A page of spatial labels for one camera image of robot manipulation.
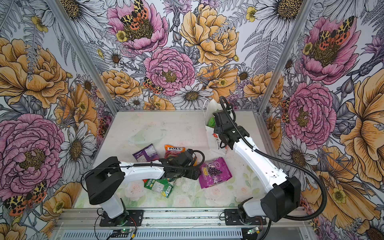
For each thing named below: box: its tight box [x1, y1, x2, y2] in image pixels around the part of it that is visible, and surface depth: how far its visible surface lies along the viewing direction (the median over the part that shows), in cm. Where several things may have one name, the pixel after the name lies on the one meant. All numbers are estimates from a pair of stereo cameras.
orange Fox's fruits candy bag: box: [164, 144, 186, 159], surface depth 98 cm
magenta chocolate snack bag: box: [198, 157, 233, 189], surface depth 85 cm
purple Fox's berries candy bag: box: [132, 143, 160, 163], surface depth 96 cm
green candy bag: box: [142, 178, 176, 199], surface depth 85 cm
